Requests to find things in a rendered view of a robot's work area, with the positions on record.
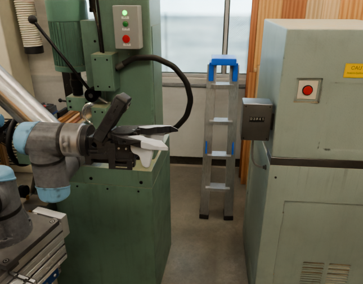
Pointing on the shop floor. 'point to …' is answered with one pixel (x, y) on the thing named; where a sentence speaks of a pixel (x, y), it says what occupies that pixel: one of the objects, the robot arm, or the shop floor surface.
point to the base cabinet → (117, 232)
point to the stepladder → (224, 60)
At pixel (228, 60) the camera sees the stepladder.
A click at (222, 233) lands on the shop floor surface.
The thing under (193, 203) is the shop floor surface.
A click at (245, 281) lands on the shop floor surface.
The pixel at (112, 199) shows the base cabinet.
